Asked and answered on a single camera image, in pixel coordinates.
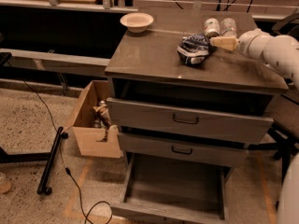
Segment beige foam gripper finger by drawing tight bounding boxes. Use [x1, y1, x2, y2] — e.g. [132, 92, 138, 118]
[210, 36, 239, 50]

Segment clear plastic water bottle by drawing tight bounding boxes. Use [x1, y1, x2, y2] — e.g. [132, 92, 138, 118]
[221, 18, 237, 37]

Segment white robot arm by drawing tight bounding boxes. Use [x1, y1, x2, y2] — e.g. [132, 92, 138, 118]
[210, 29, 299, 224]

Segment grey drawer cabinet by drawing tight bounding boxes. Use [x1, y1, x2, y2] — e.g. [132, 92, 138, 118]
[104, 10, 289, 179]

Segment grey middle drawer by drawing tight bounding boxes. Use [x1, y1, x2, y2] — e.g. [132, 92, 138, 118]
[118, 133, 248, 167]

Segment grey drawer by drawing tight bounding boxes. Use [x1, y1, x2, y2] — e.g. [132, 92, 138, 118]
[107, 98, 273, 144]
[118, 133, 248, 167]
[111, 154, 228, 224]

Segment grey top drawer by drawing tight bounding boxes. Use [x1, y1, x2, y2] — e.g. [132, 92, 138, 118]
[107, 98, 273, 144]

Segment grey bottom drawer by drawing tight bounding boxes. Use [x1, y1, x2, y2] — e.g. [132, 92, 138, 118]
[111, 154, 228, 224]

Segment crushed soda can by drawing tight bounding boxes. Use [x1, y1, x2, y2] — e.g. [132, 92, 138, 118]
[204, 18, 220, 38]

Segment blue white chip bag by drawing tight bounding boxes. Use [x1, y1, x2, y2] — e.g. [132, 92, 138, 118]
[177, 34, 213, 66]

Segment white bowl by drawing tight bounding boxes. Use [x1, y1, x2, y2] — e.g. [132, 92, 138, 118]
[121, 12, 154, 33]

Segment black chair base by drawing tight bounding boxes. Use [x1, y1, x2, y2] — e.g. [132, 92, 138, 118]
[247, 126, 299, 185]

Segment items inside cardboard box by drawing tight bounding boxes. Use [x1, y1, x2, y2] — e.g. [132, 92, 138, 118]
[93, 100, 111, 141]

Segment cardboard box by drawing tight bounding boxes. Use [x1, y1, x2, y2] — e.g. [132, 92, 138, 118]
[64, 80, 122, 158]

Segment black table leg base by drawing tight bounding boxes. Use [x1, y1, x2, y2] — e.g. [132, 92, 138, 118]
[0, 127, 68, 195]

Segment round object on floor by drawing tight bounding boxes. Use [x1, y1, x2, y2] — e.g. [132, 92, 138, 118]
[0, 173, 11, 194]

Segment black cable on floor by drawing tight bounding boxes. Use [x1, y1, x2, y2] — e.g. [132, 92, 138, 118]
[6, 59, 114, 224]

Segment grey metal bench rail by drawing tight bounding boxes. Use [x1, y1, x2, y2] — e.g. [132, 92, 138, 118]
[0, 49, 109, 77]

